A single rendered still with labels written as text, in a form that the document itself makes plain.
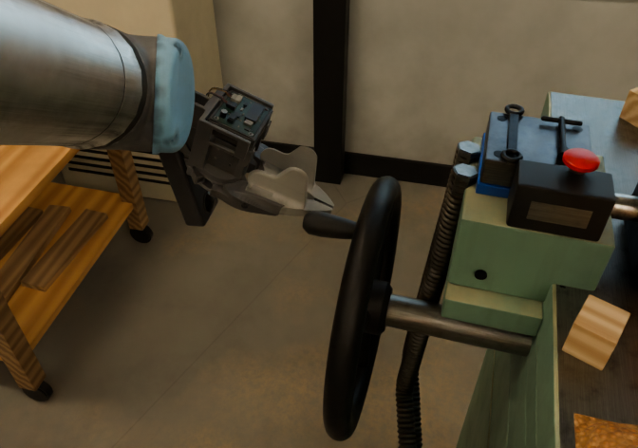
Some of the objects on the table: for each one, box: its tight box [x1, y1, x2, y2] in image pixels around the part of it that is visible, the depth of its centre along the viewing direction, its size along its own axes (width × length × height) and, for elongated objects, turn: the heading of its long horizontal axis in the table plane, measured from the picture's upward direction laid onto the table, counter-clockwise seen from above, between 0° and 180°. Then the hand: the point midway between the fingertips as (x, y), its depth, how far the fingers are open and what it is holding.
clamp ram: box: [611, 183, 638, 276], centre depth 57 cm, size 9×8×9 cm
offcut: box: [562, 294, 630, 370], centre depth 50 cm, size 4×4×4 cm
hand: (319, 209), depth 63 cm, fingers closed
